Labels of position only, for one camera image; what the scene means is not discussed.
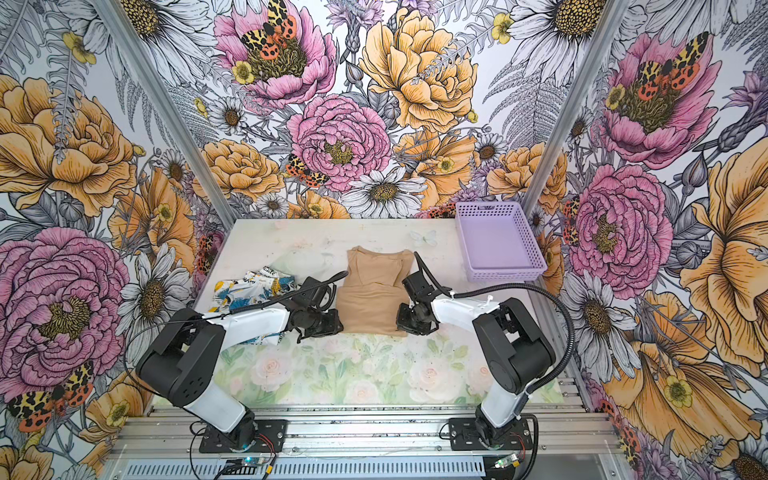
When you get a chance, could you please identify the beige garment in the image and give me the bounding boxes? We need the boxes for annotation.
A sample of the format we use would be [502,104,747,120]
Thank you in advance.
[336,246,414,337]

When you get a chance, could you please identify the printed white blue yellow shorts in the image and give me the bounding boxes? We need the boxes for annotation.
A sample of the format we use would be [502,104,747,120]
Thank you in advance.
[205,267,299,350]

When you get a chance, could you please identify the lavender plastic basket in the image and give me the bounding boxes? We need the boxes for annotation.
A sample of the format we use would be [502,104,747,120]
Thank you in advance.
[455,201,547,282]

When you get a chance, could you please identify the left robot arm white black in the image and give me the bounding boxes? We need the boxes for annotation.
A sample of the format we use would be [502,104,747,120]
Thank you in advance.
[136,271,348,452]

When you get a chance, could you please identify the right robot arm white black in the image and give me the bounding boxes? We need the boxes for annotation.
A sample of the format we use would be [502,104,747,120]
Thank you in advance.
[396,271,556,451]

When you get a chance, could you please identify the green circuit board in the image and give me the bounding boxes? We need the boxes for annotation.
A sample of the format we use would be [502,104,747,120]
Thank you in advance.
[222,457,273,477]

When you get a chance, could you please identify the left black cable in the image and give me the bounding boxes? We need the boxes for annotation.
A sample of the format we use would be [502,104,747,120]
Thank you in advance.
[122,269,350,385]

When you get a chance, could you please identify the right black corrugated cable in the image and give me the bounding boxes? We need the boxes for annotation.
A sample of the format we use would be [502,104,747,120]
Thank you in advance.
[413,251,576,480]

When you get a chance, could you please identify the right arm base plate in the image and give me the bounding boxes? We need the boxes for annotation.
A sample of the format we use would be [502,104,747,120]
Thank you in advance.
[448,417,533,452]

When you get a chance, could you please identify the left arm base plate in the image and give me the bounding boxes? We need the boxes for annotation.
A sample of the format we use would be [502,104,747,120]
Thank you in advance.
[198,419,288,454]

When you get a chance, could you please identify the aluminium mounting rail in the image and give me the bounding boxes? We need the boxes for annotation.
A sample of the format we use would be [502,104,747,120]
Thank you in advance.
[112,404,619,459]

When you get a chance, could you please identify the white vented cable duct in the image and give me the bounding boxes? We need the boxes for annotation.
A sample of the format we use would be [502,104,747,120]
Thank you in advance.
[112,456,486,479]

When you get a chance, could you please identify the left aluminium frame post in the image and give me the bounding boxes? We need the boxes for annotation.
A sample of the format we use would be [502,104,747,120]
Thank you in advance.
[94,1,238,230]

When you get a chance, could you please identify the aluminium frame post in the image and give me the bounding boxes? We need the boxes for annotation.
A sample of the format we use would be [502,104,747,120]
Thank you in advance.
[94,1,238,230]
[522,0,630,218]

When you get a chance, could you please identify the right aluminium frame post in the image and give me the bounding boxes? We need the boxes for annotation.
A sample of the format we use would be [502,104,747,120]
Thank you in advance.
[522,0,630,218]

